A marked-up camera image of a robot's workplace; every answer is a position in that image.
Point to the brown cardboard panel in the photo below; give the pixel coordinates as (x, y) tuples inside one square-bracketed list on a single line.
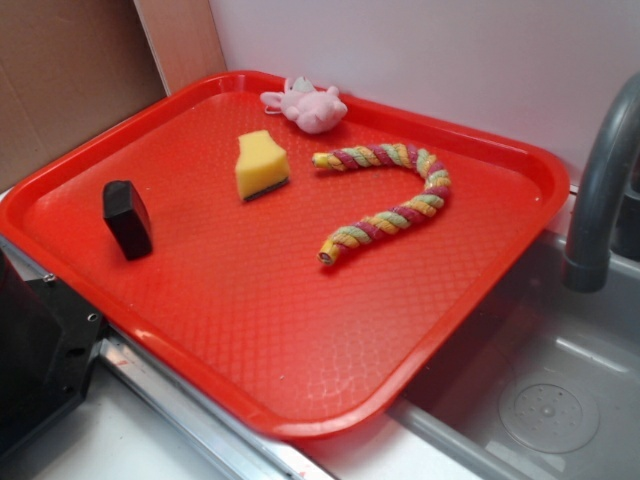
[(72, 69)]

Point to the pink plush toy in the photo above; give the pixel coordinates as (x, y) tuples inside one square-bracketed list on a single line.
[(312, 111)]

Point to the multicolour twisted rope toy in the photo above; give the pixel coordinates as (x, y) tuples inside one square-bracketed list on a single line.
[(387, 223)]

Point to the grey toy faucet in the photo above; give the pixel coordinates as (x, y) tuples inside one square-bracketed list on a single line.
[(605, 217)]

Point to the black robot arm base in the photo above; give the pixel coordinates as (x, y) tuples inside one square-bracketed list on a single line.
[(50, 337)]

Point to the grey toy sink basin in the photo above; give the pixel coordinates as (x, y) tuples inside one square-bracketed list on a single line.
[(538, 382)]

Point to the black box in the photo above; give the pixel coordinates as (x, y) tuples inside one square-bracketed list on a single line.
[(127, 218)]

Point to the yellow sponge with dark pad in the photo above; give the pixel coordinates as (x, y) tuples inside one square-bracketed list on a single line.
[(262, 165)]

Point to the red plastic tray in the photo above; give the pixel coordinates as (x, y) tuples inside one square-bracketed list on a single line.
[(232, 296)]

